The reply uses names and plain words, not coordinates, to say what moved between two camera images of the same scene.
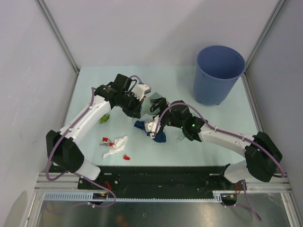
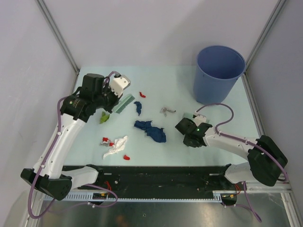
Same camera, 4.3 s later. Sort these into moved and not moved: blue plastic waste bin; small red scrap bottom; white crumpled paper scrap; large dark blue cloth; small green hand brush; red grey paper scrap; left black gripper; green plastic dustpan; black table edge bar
Moved: left black gripper; green plastic dustpan; small green hand brush
Not moved: blue plastic waste bin; large dark blue cloth; red grey paper scrap; small red scrap bottom; white crumpled paper scrap; black table edge bar
